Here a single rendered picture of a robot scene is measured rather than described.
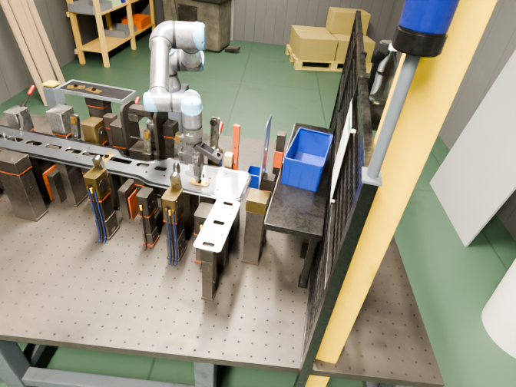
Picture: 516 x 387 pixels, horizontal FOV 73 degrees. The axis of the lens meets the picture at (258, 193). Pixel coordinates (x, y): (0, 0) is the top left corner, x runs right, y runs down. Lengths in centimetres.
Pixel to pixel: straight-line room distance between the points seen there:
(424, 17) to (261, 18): 725
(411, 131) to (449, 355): 192
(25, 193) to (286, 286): 123
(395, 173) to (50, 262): 142
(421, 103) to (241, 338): 101
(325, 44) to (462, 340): 503
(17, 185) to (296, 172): 123
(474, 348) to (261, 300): 155
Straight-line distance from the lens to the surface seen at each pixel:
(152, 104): 145
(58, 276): 168
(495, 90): 356
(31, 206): 192
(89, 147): 187
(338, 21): 695
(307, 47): 638
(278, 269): 160
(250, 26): 782
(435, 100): 76
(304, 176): 148
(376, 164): 67
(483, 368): 260
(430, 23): 57
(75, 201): 198
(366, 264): 100
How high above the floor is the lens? 191
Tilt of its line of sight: 37 degrees down
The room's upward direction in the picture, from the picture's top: 6 degrees clockwise
